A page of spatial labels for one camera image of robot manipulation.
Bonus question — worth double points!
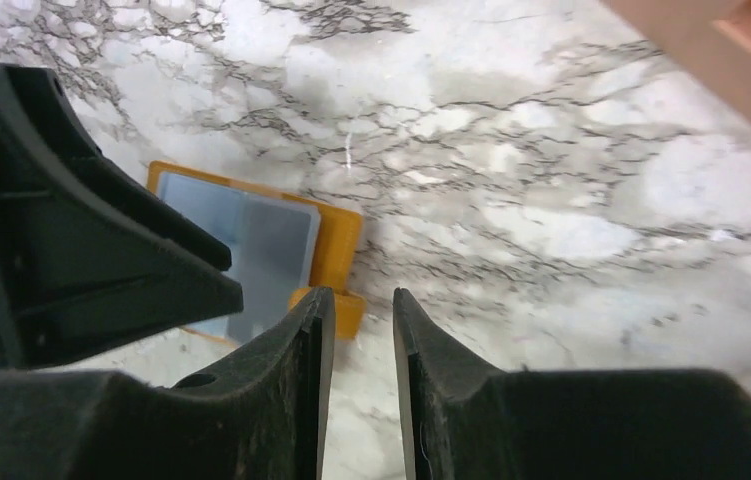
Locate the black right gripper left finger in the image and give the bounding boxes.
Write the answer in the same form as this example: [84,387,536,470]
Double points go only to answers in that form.
[0,287,335,479]

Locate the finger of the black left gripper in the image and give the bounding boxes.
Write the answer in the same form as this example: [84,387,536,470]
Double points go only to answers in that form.
[0,63,243,369]

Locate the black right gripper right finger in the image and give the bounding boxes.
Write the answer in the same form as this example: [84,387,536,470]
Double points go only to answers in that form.
[393,288,751,479]

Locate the yellow leather card holder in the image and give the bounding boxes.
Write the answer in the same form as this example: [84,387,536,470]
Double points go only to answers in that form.
[146,161,367,344]

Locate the peach desk organizer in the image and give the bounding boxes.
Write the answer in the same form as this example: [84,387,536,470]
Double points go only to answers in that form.
[605,0,751,123]

